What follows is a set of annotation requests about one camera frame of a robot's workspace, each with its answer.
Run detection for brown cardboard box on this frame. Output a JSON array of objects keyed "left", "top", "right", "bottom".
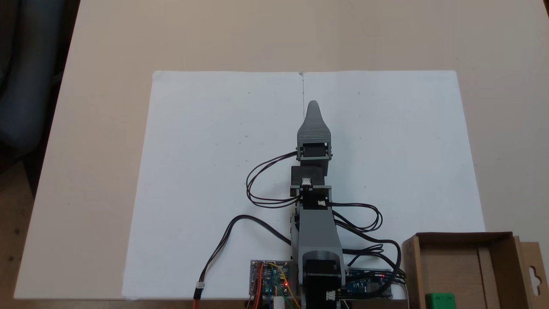
[{"left": 402, "top": 232, "right": 544, "bottom": 309}]

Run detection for black shoulder servo cable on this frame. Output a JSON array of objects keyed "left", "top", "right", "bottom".
[{"left": 341, "top": 237, "right": 406, "bottom": 286}]

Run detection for green die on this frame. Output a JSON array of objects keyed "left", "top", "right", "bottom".
[{"left": 425, "top": 293, "right": 456, "bottom": 309}]

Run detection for grey power cable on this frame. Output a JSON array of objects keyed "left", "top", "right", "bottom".
[{"left": 391, "top": 275, "right": 410, "bottom": 309}]

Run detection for grey-blue chair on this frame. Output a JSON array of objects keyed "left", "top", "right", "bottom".
[{"left": 0, "top": 0, "right": 67, "bottom": 155}]

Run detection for black forearm servo cable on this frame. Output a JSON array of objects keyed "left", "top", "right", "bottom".
[{"left": 331, "top": 203, "right": 383, "bottom": 233}]

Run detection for orange jumper wires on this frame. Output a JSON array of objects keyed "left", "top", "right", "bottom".
[{"left": 247, "top": 262, "right": 264, "bottom": 309}]

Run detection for grey circuit board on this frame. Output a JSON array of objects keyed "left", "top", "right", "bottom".
[{"left": 250, "top": 260, "right": 299, "bottom": 297}]

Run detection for yellow jumper wire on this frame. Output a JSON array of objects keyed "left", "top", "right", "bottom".
[{"left": 267, "top": 263, "right": 302, "bottom": 309}]

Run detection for white paper sheet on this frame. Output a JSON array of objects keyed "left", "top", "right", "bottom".
[
  {"left": 302, "top": 70, "right": 487, "bottom": 300},
  {"left": 121, "top": 70, "right": 305, "bottom": 300}
]

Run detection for black gripper servo cable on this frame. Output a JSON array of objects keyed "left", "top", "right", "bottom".
[{"left": 246, "top": 151, "right": 302, "bottom": 209}]

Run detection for grey pivoting gripper finger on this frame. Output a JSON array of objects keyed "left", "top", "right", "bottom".
[{"left": 297, "top": 100, "right": 333, "bottom": 159}]

